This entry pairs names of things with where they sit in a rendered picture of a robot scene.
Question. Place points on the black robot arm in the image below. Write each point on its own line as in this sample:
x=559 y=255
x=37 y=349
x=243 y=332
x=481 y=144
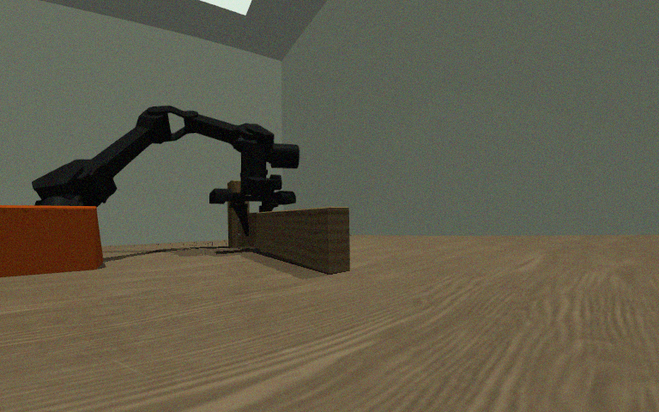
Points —
x=90 y=182

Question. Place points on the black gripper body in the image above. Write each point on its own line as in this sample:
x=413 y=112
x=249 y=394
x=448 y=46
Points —
x=225 y=195

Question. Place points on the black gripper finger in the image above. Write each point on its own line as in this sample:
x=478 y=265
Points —
x=241 y=211
x=267 y=207

